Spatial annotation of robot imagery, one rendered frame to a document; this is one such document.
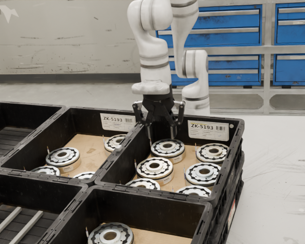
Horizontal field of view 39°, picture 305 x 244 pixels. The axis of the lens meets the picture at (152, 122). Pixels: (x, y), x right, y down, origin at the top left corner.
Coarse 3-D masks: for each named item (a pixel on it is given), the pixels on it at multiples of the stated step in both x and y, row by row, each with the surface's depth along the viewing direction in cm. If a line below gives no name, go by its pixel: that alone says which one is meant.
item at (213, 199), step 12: (216, 120) 126; (228, 120) 125; (240, 120) 124; (240, 132) 118; (120, 156) 113; (108, 168) 108; (228, 168) 104; (96, 180) 103; (216, 180) 99; (156, 192) 97; (168, 192) 96; (216, 192) 95; (216, 204) 94
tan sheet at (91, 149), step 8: (80, 136) 146; (88, 136) 146; (96, 136) 145; (72, 144) 142; (80, 144) 141; (88, 144) 141; (96, 144) 140; (80, 152) 136; (88, 152) 136; (96, 152) 135; (104, 152) 135; (88, 160) 131; (96, 160) 131; (104, 160) 131; (80, 168) 128; (88, 168) 127; (96, 168) 127; (72, 176) 124
